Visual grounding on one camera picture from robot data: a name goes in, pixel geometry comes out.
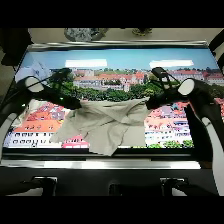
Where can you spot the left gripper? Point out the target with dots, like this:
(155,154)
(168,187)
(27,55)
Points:
(71,102)

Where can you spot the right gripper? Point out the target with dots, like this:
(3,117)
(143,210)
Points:
(156,100)

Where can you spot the grey T-shirt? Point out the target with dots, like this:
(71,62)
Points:
(103,123)

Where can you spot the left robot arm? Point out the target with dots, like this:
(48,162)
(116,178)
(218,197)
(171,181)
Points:
(15,103)

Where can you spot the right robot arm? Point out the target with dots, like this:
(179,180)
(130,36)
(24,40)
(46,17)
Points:
(203,100)

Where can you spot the white garment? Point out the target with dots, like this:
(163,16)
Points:
(33,69)

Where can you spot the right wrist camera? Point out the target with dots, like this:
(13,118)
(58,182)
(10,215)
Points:
(162,76)

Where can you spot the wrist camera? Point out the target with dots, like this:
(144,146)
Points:
(61,75)
(162,76)

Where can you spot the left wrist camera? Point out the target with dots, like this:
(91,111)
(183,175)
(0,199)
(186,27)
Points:
(61,75)

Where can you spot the silver frame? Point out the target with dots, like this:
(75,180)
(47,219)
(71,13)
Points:
(100,164)

